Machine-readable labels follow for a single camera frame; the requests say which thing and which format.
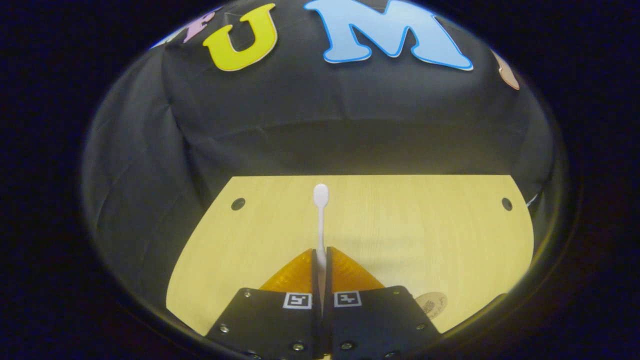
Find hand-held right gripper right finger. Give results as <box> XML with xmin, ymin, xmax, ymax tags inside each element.
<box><xmin>324</xmin><ymin>246</ymin><xmax>442</xmax><ymax>360</ymax></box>

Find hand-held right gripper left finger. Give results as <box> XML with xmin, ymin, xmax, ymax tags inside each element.
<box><xmin>204</xmin><ymin>248</ymin><xmax>322</xmax><ymax>360</ymax></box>

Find round cork coaster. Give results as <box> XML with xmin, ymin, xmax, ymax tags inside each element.
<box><xmin>414</xmin><ymin>291</ymin><xmax>449</xmax><ymax>316</ymax></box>

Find pale pink toothbrush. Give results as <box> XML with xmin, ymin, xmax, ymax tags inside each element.
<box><xmin>313</xmin><ymin>183</ymin><xmax>330</xmax><ymax>321</ymax></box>

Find light wooden desktop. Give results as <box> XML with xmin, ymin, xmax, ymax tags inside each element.
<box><xmin>165</xmin><ymin>175</ymin><xmax>535</xmax><ymax>337</ymax></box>

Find black backdrop cloth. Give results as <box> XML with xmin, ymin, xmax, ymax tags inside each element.
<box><xmin>80</xmin><ymin>0</ymin><xmax>558</xmax><ymax>311</ymax></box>

